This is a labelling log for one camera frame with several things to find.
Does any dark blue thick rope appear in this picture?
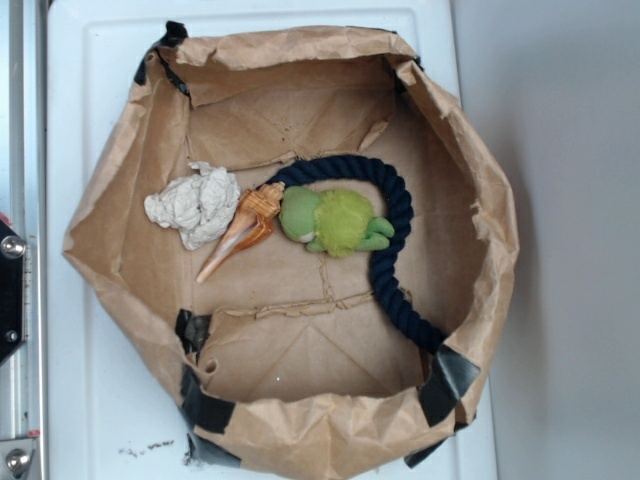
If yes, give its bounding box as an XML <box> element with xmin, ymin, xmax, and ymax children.
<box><xmin>266</xmin><ymin>154</ymin><xmax>448</xmax><ymax>355</ymax></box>

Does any black mounting plate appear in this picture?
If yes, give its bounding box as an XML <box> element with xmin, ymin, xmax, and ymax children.
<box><xmin>0</xmin><ymin>220</ymin><xmax>27</xmax><ymax>364</ymax></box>

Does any orange spiral sea shell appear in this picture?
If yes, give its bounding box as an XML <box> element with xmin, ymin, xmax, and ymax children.
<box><xmin>196</xmin><ymin>182</ymin><xmax>285</xmax><ymax>284</ymax></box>

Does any brown paper bag tray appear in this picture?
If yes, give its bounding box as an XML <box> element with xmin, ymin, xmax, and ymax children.
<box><xmin>63</xmin><ymin>26</ymin><xmax>519</xmax><ymax>479</ymax></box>

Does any aluminium frame rail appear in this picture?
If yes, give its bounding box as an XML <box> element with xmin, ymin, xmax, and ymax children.
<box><xmin>1</xmin><ymin>1</ymin><xmax>49</xmax><ymax>479</ymax></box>

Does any crumpled white paper ball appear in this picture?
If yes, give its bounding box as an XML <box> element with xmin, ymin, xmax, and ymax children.
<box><xmin>144</xmin><ymin>161</ymin><xmax>241</xmax><ymax>251</ymax></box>

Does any green plush toy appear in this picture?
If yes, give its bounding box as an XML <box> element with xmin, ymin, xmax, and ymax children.
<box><xmin>279</xmin><ymin>186</ymin><xmax>395</xmax><ymax>258</ymax></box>

